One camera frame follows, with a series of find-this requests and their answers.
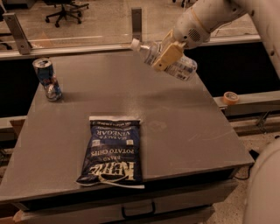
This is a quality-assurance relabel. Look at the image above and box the grey table drawer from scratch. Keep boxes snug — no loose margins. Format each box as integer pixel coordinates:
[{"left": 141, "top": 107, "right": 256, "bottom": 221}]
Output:
[{"left": 13, "top": 179, "right": 237, "bottom": 224}]

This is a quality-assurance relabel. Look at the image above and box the black floor cable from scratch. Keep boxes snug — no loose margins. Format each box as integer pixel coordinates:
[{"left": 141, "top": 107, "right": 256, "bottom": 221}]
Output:
[{"left": 234, "top": 150, "right": 261, "bottom": 181}]

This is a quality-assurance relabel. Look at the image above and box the blue potato chips bag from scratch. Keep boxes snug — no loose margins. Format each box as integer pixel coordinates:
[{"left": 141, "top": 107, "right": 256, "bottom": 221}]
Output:
[{"left": 76, "top": 116, "right": 144, "bottom": 189}]

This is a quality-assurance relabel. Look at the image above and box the black office chair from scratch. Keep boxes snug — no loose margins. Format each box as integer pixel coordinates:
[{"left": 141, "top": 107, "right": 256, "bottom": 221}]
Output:
[{"left": 42, "top": 0, "right": 89, "bottom": 28}]

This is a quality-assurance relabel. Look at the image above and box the metal glass bracket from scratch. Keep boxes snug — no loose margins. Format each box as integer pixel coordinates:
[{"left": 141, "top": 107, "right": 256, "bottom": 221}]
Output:
[
  {"left": 3, "top": 12, "right": 32, "bottom": 55},
  {"left": 131, "top": 7, "right": 142, "bottom": 40}
]

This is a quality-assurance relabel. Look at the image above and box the metal glass rail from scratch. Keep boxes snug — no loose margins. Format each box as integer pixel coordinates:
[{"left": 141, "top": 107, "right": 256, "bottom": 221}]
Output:
[{"left": 0, "top": 35, "right": 261, "bottom": 60}]

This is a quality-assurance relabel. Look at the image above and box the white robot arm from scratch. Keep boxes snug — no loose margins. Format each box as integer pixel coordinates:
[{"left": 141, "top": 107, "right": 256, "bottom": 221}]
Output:
[{"left": 152, "top": 0, "right": 280, "bottom": 224}]

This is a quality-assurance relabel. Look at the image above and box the clear plastic water bottle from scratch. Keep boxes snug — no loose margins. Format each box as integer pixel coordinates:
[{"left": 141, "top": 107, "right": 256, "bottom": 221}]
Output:
[{"left": 130, "top": 38, "right": 197, "bottom": 81}]

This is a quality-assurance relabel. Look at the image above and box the left metal glass bracket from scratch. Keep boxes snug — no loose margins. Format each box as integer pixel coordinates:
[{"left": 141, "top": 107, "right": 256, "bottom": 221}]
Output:
[{"left": 3, "top": 12, "right": 32, "bottom": 55}]

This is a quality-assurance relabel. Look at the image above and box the middle metal glass bracket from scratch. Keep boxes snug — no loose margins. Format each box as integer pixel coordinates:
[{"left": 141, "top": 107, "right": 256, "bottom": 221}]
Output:
[{"left": 131, "top": 7, "right": 142, "bottom": 40}]

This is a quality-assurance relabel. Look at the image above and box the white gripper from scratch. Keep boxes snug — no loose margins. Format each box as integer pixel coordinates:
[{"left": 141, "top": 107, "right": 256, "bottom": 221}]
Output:
[{"left": 152, "top": 12, "right": 210, "bottom": 71}]

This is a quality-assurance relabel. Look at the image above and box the blue energy drink can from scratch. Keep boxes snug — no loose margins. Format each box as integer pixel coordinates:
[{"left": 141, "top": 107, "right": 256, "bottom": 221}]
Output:
[{"left": 32, "top": 58, "right": 62, "bottom": 102}]

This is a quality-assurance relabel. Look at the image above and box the black drawer handle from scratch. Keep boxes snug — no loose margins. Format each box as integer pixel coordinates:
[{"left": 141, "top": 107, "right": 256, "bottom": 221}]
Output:
[{"left": 121, "top": 202, "right": 156, "bottom": 220}]

